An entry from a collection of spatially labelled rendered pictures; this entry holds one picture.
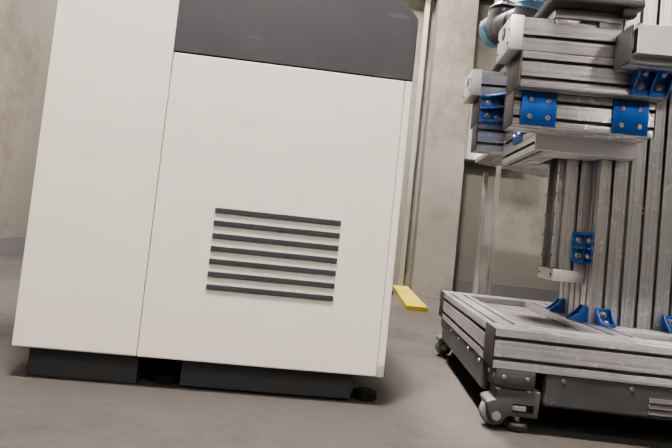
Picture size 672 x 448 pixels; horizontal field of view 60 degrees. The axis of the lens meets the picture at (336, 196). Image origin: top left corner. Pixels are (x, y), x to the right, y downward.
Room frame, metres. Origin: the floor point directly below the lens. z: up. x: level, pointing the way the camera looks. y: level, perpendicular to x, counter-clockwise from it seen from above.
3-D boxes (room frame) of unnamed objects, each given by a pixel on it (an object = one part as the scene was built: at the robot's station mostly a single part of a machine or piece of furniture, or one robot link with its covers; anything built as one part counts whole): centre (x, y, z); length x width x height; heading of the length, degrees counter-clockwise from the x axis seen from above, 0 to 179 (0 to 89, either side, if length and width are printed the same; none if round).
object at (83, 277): (2.06, 0.62, 0.75); 1.40 x 0.28 x 1.50; 5
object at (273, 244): (1.75, 0.16, 0.39); 0.70 x 0.58 x 0.79; 5
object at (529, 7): (2.00, -0.61, 1.20); 0.13 x 0.12 x 0.14; 30
